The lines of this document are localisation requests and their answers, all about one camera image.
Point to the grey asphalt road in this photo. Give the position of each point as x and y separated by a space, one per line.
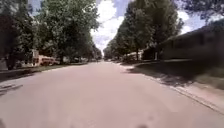
100 96

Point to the tall tree group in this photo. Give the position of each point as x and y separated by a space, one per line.
146 23

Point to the row of trees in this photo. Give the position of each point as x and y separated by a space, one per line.
63 26

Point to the shaded grass verge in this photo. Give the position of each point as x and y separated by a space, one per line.
26 71

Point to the long dark building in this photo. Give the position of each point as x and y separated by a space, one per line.
196 45

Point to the pale concrete kerb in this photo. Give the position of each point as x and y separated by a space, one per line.
200 95

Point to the shaded grass lawn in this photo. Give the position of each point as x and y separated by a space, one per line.
206 78

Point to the overhanging tree branches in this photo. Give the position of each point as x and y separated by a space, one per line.
204 6

